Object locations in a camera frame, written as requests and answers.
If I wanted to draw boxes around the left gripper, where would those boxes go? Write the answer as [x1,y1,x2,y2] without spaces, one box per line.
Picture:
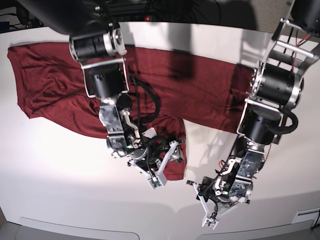
[198,176,250,210]

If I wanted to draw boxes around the white label box with cable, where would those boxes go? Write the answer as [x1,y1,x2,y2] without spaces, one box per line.
[292,208,320,227]

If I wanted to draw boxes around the black power strip red switch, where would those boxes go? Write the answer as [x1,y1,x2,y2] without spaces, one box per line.
[117,15,154,22]

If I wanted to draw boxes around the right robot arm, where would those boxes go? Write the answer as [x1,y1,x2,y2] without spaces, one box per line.
[20,0,184,175]

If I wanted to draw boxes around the red long-sleeve T-shirt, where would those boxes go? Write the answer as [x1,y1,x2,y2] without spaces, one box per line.
[6,41,261,182]

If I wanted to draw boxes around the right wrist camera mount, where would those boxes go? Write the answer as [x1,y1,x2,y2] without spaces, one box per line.
[126,139,187,191]

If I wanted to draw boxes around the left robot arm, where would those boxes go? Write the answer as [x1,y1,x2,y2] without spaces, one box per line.
[194,0,320,213]

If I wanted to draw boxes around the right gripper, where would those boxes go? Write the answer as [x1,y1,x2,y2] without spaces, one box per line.
[127,135,183,173]

